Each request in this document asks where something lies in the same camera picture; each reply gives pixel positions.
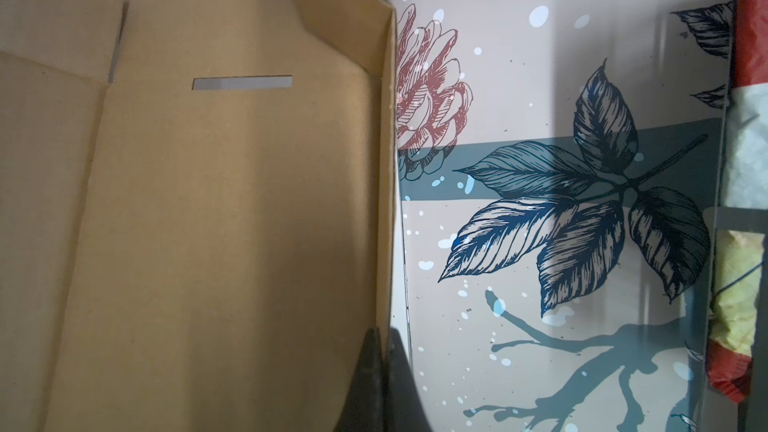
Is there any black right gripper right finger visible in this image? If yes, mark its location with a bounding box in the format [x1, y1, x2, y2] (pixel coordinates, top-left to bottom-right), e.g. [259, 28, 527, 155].
[384, 328, 433, 432]

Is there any black wire wall basket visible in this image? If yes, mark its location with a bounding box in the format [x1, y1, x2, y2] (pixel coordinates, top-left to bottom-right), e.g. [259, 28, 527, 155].
[678, 0, 767, 431]

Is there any red cassava chips bag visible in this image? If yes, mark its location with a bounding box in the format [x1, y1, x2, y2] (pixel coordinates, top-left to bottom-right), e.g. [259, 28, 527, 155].
[706, 0, 767, 403]

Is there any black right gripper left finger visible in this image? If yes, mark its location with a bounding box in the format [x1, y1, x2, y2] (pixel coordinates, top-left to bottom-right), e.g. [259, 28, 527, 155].
[333, 328, 384, 432]

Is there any brown cardboard paper box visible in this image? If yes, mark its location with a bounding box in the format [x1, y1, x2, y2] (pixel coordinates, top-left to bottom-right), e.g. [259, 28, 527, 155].
[1, 0, 394, 431]

